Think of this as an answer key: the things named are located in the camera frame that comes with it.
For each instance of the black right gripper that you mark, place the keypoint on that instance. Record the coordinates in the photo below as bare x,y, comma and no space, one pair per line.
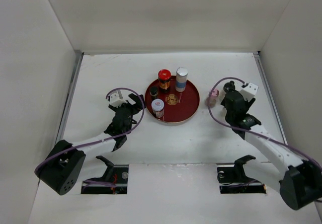
248,104

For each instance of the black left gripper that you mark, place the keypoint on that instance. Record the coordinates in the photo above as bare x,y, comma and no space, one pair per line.
135,109

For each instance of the small black-cap spice bottle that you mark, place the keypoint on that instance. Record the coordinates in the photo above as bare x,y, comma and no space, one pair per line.
153,92

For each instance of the white-lid low jar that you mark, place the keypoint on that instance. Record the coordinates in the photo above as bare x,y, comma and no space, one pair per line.
157,106

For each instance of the pink-lid spice jar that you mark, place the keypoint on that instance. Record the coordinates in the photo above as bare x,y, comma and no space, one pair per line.
211,99

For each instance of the red-lid chili sauce jar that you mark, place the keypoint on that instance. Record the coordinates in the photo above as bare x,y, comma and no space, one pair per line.
164,78

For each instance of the tall silver-lid blue-label jar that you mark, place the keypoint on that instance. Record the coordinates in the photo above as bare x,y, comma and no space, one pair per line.
181,79

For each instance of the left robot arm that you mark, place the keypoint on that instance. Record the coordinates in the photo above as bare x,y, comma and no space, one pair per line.
61,168

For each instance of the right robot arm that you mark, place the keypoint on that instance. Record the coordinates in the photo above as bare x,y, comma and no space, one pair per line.
297,180

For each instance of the black round-top grinder bottle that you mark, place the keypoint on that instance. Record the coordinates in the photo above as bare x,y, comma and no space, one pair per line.
229,86

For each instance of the red round tray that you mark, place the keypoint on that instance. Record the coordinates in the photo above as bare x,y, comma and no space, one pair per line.
179,106

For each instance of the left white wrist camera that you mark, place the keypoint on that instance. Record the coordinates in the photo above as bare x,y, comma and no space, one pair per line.
115,98

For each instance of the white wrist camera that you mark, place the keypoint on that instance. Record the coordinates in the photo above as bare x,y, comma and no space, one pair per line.
248,91
115,98

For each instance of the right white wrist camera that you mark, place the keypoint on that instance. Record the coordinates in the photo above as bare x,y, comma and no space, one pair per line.
248,91

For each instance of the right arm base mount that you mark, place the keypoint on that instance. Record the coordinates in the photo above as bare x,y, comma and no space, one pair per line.
233,180

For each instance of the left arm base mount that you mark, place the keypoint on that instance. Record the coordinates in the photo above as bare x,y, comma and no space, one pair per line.
113,181

